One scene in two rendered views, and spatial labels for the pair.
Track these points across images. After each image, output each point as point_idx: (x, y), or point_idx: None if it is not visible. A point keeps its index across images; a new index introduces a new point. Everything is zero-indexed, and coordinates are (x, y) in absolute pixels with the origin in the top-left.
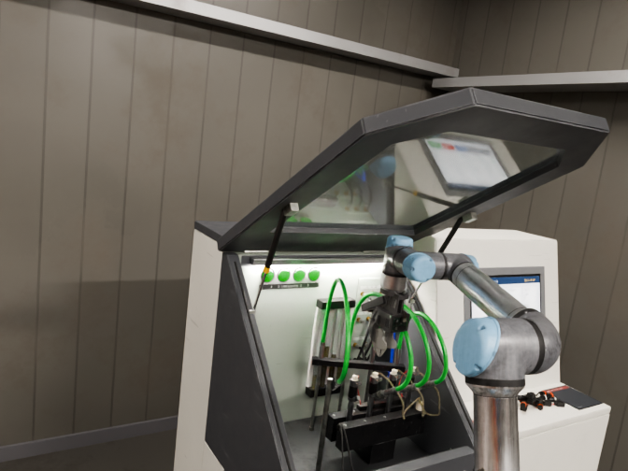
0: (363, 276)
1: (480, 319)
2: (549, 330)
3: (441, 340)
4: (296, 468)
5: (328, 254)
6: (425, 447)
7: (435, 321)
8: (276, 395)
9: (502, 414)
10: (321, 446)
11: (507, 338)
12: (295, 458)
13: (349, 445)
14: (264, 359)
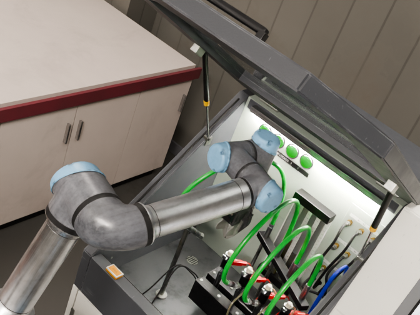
0: (360, 205)
1: (84, 163)
2: (95, 210)
3: (285, 283)
4: (172, 281)
5: (328, 153)
6: None
7: (346, 290)
8: (152, 195)
9: (40, 230)
10: (169, 269)
11: (67, 182)
12: (187, 280)
13: (194, 297)
14: (173, 169)
